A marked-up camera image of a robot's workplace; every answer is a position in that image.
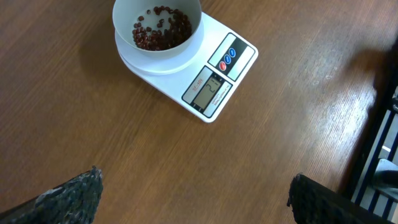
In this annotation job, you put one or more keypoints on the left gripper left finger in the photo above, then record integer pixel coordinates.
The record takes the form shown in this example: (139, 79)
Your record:
(75, 201)

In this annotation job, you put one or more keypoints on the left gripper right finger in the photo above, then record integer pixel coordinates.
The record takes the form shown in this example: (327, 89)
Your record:
(312, 203)

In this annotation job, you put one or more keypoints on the white digital kitchen scale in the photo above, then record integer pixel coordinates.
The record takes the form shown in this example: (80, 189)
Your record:
(204, 76)

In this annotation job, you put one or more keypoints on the black metal rack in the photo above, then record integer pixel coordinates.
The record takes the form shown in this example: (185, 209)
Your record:
(372, 181)

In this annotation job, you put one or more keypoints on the white round bowl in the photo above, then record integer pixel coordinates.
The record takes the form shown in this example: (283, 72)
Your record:
(126, 12)

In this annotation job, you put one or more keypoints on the beans in white bowl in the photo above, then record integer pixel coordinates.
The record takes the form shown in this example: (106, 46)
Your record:
(161, 28)

